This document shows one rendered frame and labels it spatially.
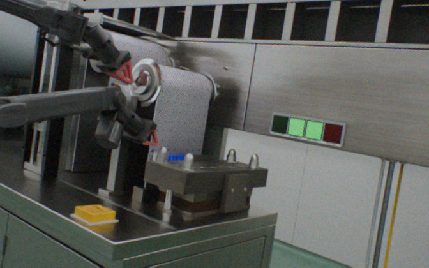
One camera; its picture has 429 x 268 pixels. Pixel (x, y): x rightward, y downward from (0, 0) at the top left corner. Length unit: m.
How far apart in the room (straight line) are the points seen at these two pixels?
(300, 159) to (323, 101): 2.69
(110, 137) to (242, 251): 0.53
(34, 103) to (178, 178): 0.43
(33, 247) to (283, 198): 3.07
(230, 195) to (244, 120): 0.31
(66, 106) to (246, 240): 0.67
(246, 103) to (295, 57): 0.23
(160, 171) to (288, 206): 2.96
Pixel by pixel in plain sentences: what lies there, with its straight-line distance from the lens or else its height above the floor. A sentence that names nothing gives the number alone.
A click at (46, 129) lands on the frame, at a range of 1.51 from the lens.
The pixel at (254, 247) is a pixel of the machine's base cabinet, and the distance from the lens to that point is 1.40.
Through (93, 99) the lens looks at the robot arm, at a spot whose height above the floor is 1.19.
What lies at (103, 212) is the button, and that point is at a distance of 1.09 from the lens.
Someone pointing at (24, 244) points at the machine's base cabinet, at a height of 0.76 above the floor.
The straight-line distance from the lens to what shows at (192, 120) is 1.42.
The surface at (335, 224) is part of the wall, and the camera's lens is 3.91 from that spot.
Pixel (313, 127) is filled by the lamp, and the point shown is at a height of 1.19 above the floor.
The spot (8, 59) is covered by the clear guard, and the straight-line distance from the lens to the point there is 2.19.
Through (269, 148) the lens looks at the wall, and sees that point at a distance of 4.17.
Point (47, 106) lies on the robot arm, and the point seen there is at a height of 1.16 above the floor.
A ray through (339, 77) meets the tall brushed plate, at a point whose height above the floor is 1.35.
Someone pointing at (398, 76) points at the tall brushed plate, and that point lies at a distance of 1.27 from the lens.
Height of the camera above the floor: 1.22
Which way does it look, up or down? 3 degrees down
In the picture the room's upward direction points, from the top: 9 degrees clockwise
